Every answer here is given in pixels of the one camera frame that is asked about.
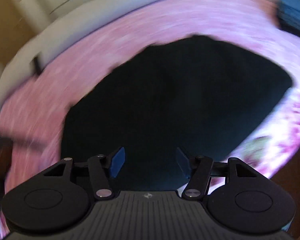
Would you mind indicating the folded blue clothes stack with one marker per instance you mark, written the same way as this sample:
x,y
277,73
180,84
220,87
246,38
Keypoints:
x,y
288,16

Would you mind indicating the black jacket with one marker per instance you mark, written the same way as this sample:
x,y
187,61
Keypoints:
x,y
198,94

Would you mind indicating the pink floral blanket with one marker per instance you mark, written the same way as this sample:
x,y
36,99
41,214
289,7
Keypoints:
x,y
38,109

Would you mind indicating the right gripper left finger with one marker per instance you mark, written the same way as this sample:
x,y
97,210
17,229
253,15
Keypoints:
x,y
62,195

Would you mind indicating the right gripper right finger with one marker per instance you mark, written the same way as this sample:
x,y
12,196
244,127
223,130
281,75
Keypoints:
x,y
235,195

